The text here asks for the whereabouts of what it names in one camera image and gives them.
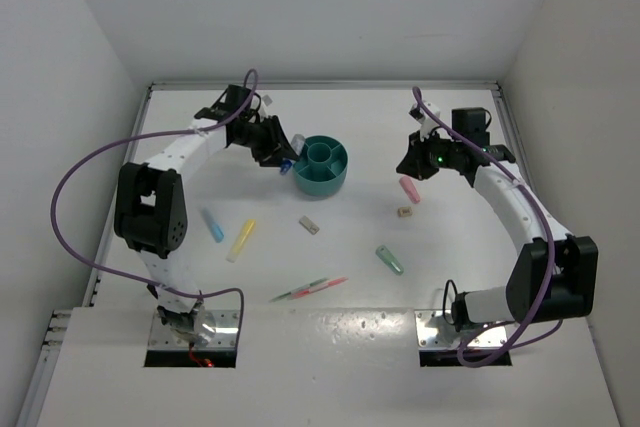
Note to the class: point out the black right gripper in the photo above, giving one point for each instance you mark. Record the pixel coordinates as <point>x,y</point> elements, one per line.
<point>414,164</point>

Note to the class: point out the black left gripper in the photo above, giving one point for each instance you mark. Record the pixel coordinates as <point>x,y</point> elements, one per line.
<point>274,134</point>

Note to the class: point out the pink highlighter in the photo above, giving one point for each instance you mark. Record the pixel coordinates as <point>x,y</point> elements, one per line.
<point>410,190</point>

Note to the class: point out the clear blue glue stick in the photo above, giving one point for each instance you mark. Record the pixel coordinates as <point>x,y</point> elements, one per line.
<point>297,143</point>

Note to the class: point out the green highlighter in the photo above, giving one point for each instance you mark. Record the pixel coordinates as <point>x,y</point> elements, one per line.
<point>389,259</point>

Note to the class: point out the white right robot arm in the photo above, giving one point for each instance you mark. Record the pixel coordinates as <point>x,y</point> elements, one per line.
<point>554,275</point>

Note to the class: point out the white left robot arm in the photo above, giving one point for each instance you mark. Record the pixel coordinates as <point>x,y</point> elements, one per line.
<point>151,212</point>

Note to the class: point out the teal round divided organizer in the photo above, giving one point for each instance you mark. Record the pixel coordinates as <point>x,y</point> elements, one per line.
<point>322,167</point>

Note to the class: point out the small beige eraser right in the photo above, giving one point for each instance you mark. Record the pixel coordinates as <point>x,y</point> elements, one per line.
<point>404,212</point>

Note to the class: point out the beige eraser near centre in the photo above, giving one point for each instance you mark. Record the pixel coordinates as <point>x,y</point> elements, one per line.
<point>309,225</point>

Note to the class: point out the yellow highlighter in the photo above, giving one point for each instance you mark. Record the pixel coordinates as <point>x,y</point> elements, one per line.
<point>240,241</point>

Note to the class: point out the blue highlighter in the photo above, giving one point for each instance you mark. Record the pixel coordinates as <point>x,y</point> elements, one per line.
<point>212,225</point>

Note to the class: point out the pink pen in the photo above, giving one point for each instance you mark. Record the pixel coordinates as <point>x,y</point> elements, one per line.
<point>319,287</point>

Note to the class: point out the green pen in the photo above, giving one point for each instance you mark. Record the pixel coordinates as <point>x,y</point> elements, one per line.
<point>290,293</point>

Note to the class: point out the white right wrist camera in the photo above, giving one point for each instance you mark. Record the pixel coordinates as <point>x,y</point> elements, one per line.
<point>427,125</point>

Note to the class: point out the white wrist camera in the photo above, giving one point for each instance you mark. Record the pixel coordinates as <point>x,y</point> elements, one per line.
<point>427,125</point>
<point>265,101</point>

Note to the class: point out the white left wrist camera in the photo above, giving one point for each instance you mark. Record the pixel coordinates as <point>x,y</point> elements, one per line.
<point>265,101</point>

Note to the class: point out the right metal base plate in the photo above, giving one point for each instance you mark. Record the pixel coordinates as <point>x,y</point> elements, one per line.
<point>434,334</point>

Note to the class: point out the metal base plate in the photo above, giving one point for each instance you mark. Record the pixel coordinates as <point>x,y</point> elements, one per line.
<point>434,334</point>
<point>213,330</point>

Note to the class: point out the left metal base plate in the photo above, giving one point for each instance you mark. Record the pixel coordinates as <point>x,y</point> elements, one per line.
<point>213,330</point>

